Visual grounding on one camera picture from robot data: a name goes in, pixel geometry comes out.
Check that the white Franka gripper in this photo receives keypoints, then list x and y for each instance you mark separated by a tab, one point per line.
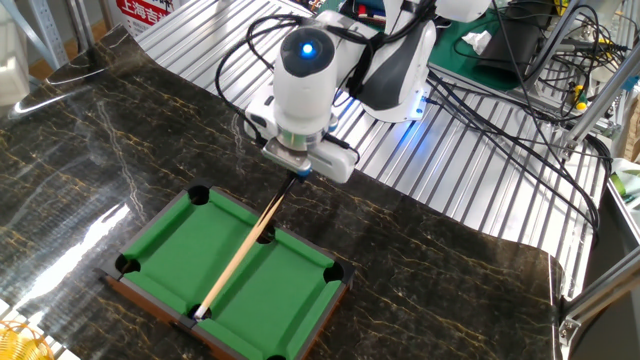
335	162

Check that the wooden pool cue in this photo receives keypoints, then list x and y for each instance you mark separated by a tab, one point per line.
242	255

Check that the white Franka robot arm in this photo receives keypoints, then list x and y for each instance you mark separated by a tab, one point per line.
300	95

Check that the mini green pool table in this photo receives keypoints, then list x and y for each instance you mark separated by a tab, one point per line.
165	250

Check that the dark marble pattern mat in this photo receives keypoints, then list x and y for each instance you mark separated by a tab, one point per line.
425	275

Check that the red black tool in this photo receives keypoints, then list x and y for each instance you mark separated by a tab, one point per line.
360	10

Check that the green desk mat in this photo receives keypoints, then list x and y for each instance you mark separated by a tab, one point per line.
442	57

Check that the red white printed box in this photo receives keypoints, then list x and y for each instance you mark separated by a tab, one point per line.
145	12

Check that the crumpled white tissue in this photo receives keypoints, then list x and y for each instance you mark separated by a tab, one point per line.
477	41

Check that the black pouch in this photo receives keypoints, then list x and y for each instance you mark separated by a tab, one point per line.
510	55

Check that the grey slotted shelf upright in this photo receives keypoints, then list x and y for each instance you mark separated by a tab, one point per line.
50	40

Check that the white plastic box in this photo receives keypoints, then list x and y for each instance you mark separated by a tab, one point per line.
12	60

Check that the yellow wicker basket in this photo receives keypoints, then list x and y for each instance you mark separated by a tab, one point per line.
20	345

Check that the green white plastic bag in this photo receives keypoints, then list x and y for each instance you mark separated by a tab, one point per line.
625	182

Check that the aluminium frame post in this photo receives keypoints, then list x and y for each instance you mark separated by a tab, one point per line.
552	47
600	105

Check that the aluminium frame rail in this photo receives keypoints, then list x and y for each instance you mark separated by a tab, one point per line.
600	295

